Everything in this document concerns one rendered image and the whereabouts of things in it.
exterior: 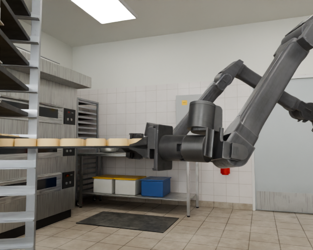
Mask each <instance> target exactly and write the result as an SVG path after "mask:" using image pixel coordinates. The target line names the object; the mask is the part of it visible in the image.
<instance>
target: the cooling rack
mask: <svg viewBox="0 0 313 250"><path fill-rule="evenodd" d="M79 100H81V101H85V102H90V103H94V104H98V102H95V101H91V100H87V99H82V98H78V97H77V137H76V138H78V106H79V105H87V104H85V103H80V102H78V101H79ZM77 172H78V149H77V148H76V191H75V200H76V201H77V200H78V204H79V192H77ZM88 196H91V195H85V194H83V195H82V197H83V198H84V197H88Z"/></svg>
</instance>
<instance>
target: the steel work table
mask: <svg viewBox="0 0 313 250"><path fill-rule="evenodd" d="M78 156H80V165H79V207H80V208H82V195H83V194H85V195H98V196H99V201H101V200H102V196H114V197H129V198H144V199H158V200H173V201H186V202H187V217H190V199H192V198H193V197H194V196H196V208H199V168H198V162H196V193H190V162H186V168H187V193H180V192H170V193H169V194H167V195H165V196H164V197H153V196H142V195H141V193H140V194H137V195H122V194H115V193H113V194H106V193H94V192H93V190H91V191H88V192H84V193H82V185H83V156H99V175H100V176H102V157H103V156H109V157H126V152H125V151H124V150H123V149H121V148H119V150H118V151H117V152H114V153H103V152H101V151H100V152H98V153H78Z"/></svg>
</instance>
